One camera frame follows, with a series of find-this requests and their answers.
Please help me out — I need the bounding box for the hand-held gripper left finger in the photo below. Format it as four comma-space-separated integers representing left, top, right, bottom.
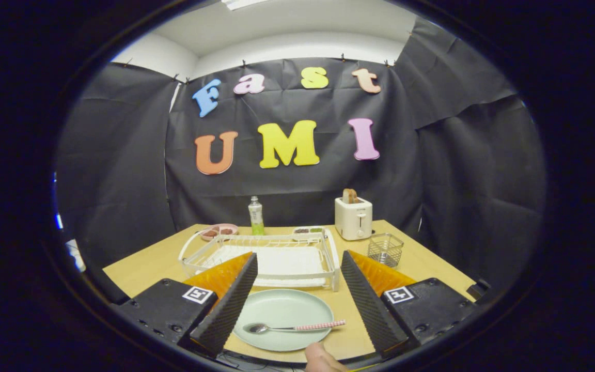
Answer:
117, 252, 258, 357

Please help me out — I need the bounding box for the black backdrop cloth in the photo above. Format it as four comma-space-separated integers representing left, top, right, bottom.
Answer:
55, 15, 546, 305

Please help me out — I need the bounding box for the green plastic bottle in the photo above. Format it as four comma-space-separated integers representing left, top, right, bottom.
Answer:
248, 196, 265, 236

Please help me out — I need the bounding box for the white dish rack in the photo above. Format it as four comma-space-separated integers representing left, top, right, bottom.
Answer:
178, 230, 340, 292

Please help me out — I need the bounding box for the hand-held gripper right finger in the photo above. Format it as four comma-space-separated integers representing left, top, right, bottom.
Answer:
341, 251, 484, 354

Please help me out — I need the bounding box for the ceiling light panel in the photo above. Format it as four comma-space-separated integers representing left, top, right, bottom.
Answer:
221, 0, 272, 11

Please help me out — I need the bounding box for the white toaster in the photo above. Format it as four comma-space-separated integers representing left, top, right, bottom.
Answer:
335, 196, 373, 241

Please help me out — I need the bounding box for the small white dish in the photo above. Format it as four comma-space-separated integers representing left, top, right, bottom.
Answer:
292, 226, 326, 241

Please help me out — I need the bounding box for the black table edge clamp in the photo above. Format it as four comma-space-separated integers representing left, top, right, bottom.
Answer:
467, 279, 492, 301

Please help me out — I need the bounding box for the pink handled metal spoon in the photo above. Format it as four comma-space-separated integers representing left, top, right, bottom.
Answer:
242, 320, 346, 335

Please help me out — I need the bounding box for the light green plate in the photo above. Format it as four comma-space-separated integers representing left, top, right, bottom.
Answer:
233, 288, 335, 352

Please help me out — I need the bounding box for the pink plate with food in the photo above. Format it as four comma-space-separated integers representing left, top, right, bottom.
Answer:
199, 223, 239, 242

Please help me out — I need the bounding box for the metal wire basket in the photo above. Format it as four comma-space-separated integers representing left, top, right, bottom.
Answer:
367, 232, 404, 268

